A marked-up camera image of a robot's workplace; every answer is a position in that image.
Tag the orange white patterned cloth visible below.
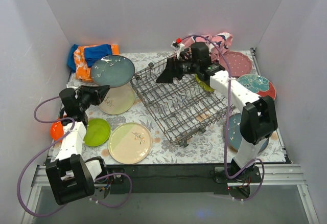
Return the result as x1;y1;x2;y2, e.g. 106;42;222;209
74;44;120;82

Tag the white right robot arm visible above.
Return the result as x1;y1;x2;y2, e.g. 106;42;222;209
156;39;278;182

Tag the blue folded towel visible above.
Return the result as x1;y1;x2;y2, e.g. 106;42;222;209
67;44;113;72

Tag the pink polka dot plate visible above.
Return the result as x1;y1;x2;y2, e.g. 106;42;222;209
224;51;252;78

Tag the floral patterned table mat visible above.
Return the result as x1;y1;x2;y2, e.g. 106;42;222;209
50;50;286;166

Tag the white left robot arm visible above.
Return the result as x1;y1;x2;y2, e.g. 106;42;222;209
45;85;110;205

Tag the cream green plate lower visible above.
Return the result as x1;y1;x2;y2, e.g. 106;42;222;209
108;122;152;164

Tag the pink navy patterned cloth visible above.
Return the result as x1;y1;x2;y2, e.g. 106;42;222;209
182;32;233;62

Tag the green polka dot plate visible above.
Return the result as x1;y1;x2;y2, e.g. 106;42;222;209
195;75;215;93

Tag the red teal floral plate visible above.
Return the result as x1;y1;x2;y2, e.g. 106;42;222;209
238;74;276;100

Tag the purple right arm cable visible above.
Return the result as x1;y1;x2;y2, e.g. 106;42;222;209
182;35;265;202

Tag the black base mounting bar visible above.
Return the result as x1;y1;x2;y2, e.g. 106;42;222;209
95;163;261;194

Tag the dark blue floral plate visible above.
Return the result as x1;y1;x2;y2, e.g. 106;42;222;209
90;55;135;88
223;113;269;155

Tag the cream green plate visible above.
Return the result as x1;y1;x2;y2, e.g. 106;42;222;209
108;122;152;164
99;84;135;115

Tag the grey wire dish rack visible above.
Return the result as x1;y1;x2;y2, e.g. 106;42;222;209
130;54;235;147

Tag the orange plastic plate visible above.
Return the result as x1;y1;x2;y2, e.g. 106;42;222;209
50;121;64;142

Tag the plain lime green plate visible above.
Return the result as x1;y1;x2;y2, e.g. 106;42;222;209
84;118;111;147

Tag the cream green plate upper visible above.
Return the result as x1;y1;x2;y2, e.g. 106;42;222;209
99;84;135;115

